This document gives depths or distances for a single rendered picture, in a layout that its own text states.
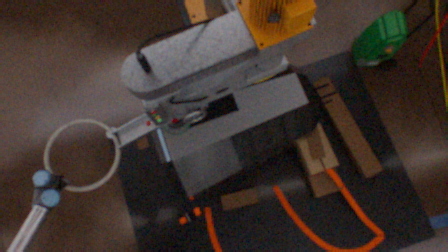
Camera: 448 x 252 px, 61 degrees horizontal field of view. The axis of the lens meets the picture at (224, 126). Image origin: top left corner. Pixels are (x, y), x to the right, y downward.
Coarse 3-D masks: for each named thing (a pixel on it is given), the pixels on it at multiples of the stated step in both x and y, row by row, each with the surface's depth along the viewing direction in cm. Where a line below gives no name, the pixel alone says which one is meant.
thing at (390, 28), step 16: (416, 0) 294; (384, 16) 313; (400, 16) 308; (432, 16) 278; (368, 32) 329; (384, 32) 312; (400, 32) 305; (352, 48) 360; (368, 48) 330; (384, 48) 319; (368, 64) 351; (384, 64) 344
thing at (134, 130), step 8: (136, 120) 249; (144, 120) 251; (120, 128) 251; (128, 128) 254; (136, 128) 252; (144, 128) 250; (152, 128) 244; (120, 136) 255; (128, 136) 253; (136, 136) 247; (120, 144) 254; (128, 144) 251
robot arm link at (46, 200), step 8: (40, 192) 210; (48, 192) 202; (56, 192) 205; (40, 200) 201; (48, 200) 201; (56, 200) 204; (40, 208) 199; (48, 208) 202; (32, 216) 197; (40, 216) 198; (24, 224) 195; (32, 224) 195; (40, 224) 198; (24, 232) 193; (32, 232) 194; (16, 240) 191; (24, 240) 191; (32, 240) 195; (8, 248) 190; (16, 248) 189; (24, 248) 191
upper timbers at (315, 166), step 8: (320, 128) 321; (296, 144) 327; (304, 144) 318; (328, 144) 318; (304, 152) 317; (328, 152) 316; (304, 160) 318; (312, 160) 315; (320, 160) 318; (328, 160) 314; (336, 160) 314; (312, 168) 313; (320, 168) 313; (328, 168) 313
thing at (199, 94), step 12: (288, 48) 204; (252, 60) 198; (264, 60) 205; (228, 72) 203; (240, 72) 206; (252, 72) 226; (264, 72) 226; (276, 72) 231; (192, 84) 210; (204, 84) 209; (216, 84) 210; (228, 84) 215; (240, 84) 224; (192, 96) 210; (204, 96) 217; (216, 96) 225
